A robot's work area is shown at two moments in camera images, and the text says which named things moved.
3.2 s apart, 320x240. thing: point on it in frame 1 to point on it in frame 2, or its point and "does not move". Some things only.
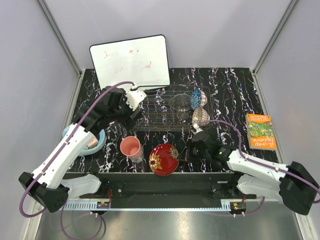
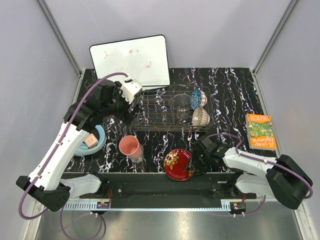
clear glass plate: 182,102 does not move
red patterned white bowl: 199,115 does not move
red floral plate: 164,159 to 175,162
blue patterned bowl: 196,99 does not move
